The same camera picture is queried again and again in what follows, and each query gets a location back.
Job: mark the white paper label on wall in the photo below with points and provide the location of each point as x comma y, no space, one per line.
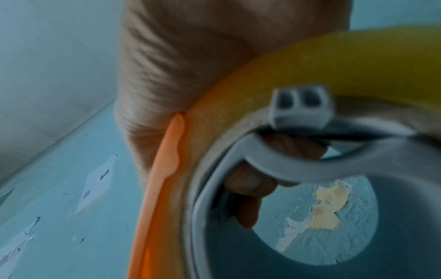
94,188

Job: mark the person's right hand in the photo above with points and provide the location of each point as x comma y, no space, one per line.
193,54

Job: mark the yellow tape roll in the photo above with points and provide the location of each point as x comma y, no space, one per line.
361,60

